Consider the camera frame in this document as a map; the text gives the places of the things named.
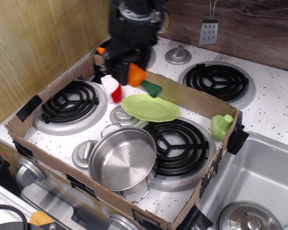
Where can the brown cardboard fence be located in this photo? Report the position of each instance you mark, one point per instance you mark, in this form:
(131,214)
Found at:
(54,153)

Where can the silver stove knob back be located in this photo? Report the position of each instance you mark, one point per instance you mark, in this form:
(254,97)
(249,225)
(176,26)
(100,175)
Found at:
(178,56)

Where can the silver stove knob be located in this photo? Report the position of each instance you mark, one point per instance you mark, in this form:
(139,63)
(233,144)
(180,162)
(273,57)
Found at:
(81,154)
(178,56)
(120,117)

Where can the silver stove knob centre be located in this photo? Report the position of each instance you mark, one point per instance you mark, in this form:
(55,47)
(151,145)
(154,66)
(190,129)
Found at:
(120,117)

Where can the stainless steel pot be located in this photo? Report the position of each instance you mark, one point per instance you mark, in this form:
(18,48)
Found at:
(123,161)

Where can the green toy broccoli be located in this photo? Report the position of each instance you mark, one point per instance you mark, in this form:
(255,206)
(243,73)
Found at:
(220,126)

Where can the silver oven knob right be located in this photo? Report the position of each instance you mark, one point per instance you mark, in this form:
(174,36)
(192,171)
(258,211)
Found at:
(118,222)

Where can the hanging metal spatula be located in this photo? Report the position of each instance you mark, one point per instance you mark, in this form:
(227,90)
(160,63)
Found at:
(209,28)

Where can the light green plastic plate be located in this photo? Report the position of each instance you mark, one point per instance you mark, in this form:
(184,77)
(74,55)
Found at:
(147,108)

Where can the orange toy carrot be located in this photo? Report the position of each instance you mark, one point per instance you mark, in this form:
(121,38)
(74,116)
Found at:
(136,75)

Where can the hanging metal strainer spoon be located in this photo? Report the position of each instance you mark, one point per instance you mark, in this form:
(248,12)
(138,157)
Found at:
(166,23)

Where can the orange object bottom left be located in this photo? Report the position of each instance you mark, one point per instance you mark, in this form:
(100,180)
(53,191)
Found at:
(40,218)

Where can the back right stove burner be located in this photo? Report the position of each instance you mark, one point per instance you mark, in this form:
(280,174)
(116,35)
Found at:
(222,80)

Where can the silver oven knob left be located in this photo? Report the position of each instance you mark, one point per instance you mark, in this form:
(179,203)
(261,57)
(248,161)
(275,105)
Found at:
(29,173)

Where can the stove burner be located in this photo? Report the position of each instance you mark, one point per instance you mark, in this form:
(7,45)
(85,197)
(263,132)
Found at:
(77,107)
(104,43)
(184,150)
(222,80)

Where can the front right stove burner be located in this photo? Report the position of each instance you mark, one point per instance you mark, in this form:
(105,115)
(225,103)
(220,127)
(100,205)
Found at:
(184,150)

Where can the stainless steel sink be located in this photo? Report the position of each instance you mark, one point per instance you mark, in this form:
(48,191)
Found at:
(258,173)

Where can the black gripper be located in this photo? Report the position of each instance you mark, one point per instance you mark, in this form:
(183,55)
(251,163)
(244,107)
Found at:
(133,33)

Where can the front left stove burner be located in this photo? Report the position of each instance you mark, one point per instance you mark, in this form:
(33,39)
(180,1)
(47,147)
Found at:
(77,107)

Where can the silver stove knob front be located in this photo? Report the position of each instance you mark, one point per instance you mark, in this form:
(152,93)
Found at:
(81,154)

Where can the silver oven knob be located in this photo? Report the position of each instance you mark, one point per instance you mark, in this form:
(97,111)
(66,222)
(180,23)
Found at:
(29,173)
(118,222)

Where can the red white toy sushi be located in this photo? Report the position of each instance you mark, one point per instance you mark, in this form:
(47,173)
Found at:
(112,89)

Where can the back left stove burner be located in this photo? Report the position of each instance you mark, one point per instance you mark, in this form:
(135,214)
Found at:
(104,43)

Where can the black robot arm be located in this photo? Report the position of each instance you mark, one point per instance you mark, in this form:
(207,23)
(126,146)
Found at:
(157,15)

